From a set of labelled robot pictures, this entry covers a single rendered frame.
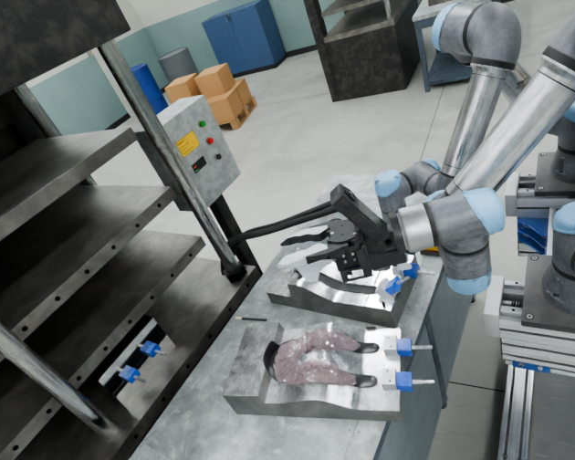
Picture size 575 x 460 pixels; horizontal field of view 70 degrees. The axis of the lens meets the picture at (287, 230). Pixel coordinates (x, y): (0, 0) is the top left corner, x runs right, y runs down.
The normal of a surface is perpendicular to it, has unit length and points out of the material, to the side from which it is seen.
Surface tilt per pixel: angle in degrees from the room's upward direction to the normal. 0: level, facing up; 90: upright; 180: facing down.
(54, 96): 90
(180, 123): 90
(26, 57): 90
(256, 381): 0
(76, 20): 90
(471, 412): 0
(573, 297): 72
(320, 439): 0
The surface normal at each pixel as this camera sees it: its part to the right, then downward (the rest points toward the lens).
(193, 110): 0.81, 0.07
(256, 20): -0.38, 0.65
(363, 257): -0.07, 0.49
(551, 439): -0.33, -0.76
